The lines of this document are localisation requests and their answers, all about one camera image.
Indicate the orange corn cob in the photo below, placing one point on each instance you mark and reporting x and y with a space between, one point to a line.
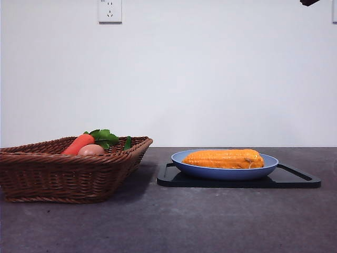
223 159

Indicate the green leafy vegetable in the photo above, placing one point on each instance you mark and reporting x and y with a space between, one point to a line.
105 135

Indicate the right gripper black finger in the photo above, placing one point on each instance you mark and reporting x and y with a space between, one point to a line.
308 2

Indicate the blue round plate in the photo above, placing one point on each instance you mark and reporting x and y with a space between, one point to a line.
223 174

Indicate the pale brown egg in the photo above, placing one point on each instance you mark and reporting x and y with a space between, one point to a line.
90 150

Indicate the orange carrot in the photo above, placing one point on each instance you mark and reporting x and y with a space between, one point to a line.
77 143

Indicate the white wall socket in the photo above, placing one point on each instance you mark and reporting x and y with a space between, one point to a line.
110 11

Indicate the green pepper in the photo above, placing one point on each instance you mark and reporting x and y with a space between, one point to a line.
127 143

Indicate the brown wicker basket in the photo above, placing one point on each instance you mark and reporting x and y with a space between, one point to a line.
65 179

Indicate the black rectangular tray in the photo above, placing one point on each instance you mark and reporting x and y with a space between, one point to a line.
289 180

